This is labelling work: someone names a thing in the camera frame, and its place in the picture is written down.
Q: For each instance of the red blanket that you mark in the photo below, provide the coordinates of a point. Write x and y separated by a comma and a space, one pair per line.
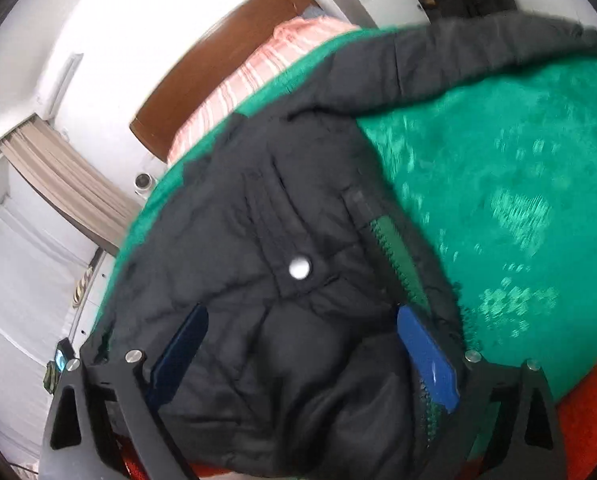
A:
588, 420

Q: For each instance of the beige curtain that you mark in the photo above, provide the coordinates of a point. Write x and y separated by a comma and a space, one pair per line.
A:
58, 170

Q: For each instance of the white sheer curtain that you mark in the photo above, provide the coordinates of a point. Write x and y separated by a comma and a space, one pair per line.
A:
23, 270

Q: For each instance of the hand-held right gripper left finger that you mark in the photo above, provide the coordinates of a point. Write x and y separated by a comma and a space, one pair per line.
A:
178, 355

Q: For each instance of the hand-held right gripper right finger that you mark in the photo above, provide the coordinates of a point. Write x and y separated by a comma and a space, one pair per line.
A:
428, 360

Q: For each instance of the brown wooden headboard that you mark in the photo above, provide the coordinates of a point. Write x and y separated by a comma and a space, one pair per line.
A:
203, 50

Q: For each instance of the green patterned blanket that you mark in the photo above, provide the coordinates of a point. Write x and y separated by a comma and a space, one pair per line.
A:
528, 160

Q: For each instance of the black puffer jacket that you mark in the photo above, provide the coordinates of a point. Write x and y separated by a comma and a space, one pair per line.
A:
258, 210

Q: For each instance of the small white speaker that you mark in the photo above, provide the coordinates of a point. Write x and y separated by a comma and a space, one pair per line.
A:
144, 183

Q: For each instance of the white wall fixture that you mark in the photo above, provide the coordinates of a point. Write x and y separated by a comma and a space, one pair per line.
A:
61, 82

